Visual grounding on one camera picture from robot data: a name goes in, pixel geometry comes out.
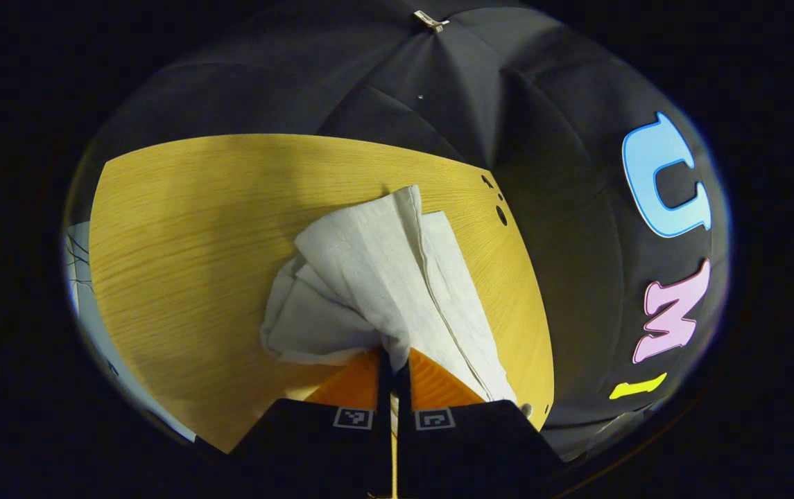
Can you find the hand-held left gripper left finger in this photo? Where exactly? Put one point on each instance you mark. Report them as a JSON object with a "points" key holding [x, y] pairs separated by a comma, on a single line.
{"points": [[320, 450]]}

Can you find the black backdrop cloth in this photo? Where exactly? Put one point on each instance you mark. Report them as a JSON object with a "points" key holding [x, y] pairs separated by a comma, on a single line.
{"points": [[542, 138]]}

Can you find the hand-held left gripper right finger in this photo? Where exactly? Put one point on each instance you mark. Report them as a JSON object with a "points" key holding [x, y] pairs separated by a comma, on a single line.
{"points": [[466, 450]]}

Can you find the metal backdrop clip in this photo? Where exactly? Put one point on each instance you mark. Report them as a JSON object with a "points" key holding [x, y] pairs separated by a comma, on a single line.
{"points": [[431, 21]]}

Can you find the white jeans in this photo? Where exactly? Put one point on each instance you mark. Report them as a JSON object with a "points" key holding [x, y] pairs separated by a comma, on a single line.
{"points": [[383, 277]]}

